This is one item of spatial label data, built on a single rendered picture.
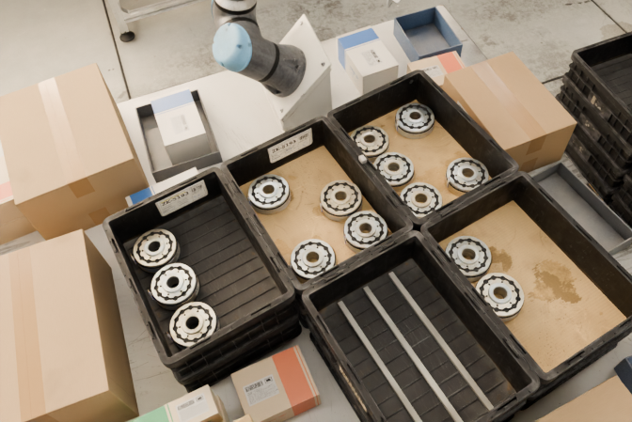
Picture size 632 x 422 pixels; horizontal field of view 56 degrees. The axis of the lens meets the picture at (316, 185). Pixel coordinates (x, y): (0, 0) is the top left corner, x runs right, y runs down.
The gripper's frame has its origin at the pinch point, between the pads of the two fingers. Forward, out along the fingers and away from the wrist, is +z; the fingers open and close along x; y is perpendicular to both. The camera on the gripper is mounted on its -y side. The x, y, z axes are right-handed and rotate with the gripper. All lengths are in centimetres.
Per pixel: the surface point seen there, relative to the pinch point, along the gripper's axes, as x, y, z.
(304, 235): -53, 62, 8
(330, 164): -41, 44, 8
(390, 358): -45, 97, 8
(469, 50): 19.7, 6.2, 21.3
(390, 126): -21.3, 37.6, 8.2
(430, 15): 12.7, -10.0, 17.2
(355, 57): -19.3, 5.0, 12.2
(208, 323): -80, 78, 5
